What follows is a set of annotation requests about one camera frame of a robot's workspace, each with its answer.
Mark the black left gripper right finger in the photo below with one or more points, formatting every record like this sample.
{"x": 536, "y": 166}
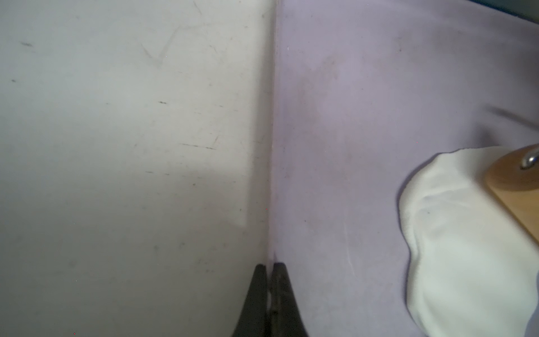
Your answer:
{"x": 284, "y": 313}

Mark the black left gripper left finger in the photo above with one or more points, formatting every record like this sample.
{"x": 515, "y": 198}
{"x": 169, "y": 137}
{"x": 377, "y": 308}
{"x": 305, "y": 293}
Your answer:
{"x": 252, "y": 319}

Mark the white dough lump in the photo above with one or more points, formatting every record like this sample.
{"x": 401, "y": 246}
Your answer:
{"x": 473, "y": 269}

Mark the lilac silicone mat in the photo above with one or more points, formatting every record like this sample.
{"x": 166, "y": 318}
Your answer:
{"x": 365, "y": 93}

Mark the wooden rolling pin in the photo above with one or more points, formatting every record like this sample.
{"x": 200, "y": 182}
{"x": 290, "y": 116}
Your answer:
{"x": 513, "y": 180}

